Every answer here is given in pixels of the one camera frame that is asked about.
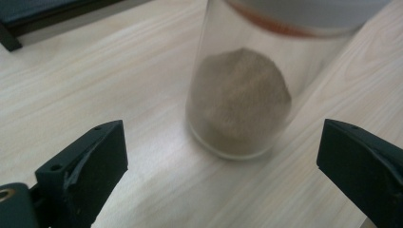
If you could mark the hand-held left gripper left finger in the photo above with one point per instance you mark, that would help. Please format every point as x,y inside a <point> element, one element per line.
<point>85,171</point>

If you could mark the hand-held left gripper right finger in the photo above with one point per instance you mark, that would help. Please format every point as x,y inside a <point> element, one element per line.
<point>364,167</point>

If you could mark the clear jar with brown powder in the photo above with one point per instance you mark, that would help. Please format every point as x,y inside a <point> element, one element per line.
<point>244,101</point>

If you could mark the white plastic plate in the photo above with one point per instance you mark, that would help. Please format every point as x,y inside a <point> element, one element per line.
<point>316,14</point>

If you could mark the dark framed board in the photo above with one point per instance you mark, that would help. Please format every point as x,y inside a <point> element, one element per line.
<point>34,17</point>

